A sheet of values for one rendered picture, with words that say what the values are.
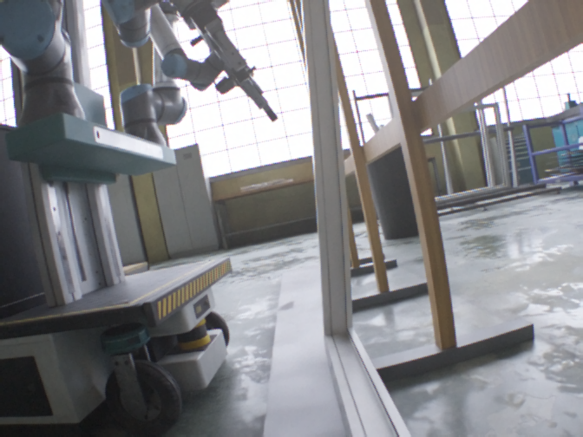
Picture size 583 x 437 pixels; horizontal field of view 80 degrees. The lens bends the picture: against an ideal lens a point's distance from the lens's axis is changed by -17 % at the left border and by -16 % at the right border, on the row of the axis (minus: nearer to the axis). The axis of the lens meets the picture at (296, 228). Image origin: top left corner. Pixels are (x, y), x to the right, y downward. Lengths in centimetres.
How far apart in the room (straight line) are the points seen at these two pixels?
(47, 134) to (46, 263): 36
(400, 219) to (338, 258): 258
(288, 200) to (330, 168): 670
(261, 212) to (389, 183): 448
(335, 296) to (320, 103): 48
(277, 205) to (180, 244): 191
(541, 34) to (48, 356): 99
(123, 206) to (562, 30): 764
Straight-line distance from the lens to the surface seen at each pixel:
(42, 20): 86
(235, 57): 81
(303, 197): 771
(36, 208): 111
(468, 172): 809
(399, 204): 356
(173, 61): 128
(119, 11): 90
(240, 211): 776
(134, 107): 139
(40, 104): 93
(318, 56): 108
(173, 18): 161
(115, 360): 91
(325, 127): 103
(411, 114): 95
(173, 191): 752
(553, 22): 51
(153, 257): 778
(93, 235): 131
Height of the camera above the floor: 43
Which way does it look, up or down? 3 degrees down
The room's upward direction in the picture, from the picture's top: 12 degrees counter-clockwise
